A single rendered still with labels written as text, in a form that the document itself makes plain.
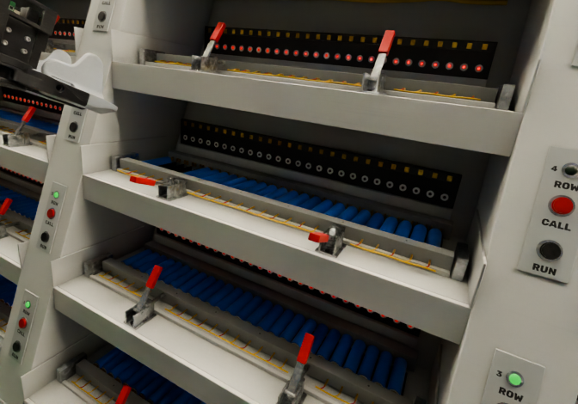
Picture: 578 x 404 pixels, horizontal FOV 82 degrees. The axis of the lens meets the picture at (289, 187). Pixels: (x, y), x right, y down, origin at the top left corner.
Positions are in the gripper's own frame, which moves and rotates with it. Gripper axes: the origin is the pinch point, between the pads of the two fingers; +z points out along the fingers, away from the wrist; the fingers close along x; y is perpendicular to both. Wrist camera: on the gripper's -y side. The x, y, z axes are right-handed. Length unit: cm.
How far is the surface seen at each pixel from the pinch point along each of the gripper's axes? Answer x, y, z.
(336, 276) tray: -32.1, -11.7, 11.4
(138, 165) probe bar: 7.5, -6.0, 15.6
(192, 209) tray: -9.2, -9.7, 11.7
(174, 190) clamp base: -4.4, -7.9, 12.5
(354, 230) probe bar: -32.0, -6.2, 15.4
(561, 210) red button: -51, 1, 10
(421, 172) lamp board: -37.4, 4.6, 26.1
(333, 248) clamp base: -30.9, -8.8, 11.2
